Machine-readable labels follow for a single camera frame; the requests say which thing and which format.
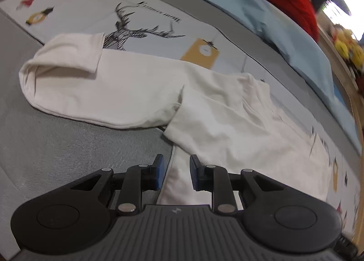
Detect yellow plush toy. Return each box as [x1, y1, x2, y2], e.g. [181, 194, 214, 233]
[331, 23, 364, 77]

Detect light blue shirt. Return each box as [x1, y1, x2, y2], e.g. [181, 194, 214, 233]
[136, 0, 361, 148]

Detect wooden bed frame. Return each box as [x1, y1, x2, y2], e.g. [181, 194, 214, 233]
[318, 26, 364, 170]

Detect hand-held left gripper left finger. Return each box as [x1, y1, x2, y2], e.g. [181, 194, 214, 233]
[71, 154, 166, 217]

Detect printed grey bed sheet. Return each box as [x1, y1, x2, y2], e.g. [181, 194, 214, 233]
[0, 0, 363, 250]

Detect white long-sleeved shirt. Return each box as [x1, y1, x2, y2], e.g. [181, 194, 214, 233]
[18, 33, 334, 206]

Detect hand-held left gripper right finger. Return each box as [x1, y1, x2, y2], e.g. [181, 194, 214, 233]
[190, 154, 285, 216]

